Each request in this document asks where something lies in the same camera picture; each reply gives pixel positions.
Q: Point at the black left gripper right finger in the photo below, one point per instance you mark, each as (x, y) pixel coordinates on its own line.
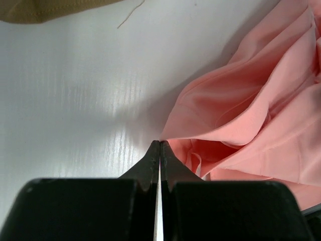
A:
(194, 209)

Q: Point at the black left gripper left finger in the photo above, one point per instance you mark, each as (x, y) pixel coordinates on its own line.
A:
(120, 208)

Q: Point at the pink skirt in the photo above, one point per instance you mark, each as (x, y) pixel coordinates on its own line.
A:
(258, 117)

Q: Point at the tan brown skirt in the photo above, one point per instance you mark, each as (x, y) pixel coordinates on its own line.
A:
(40, 11)

